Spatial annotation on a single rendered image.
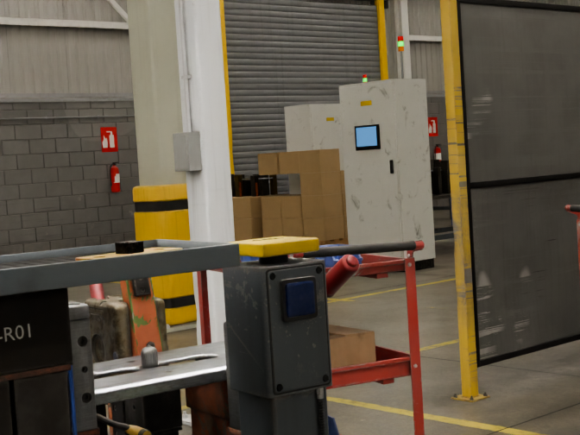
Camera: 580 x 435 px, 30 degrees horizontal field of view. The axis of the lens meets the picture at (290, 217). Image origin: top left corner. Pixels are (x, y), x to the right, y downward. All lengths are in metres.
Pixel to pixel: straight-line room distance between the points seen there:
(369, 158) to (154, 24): 3.84
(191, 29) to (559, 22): 2.13
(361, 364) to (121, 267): 2.55
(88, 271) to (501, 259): 4.94
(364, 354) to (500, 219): 2.37
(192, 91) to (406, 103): 6.39
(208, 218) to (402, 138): 6.35
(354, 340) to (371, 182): 8.13
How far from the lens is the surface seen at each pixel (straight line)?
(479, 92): 5.55
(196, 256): 0.84
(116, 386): 1.17
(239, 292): 0.94
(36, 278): 0.78
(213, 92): 5.13
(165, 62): 8.35
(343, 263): 1.02
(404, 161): 11.27
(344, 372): 3.32
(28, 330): 0.81
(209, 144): 5.10
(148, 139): 8.34
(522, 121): 5.82
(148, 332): 1.41
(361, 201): 11.58
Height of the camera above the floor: 1.23
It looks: 3 degrees down
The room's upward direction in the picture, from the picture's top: 4 degrees counter-clockwise
